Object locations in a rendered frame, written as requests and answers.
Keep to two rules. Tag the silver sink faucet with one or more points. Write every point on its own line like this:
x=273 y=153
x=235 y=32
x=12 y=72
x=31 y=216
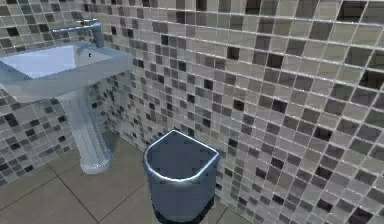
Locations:
x=96 y=31

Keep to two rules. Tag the white pedestal sink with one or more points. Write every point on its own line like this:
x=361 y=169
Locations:
x=71 y=75

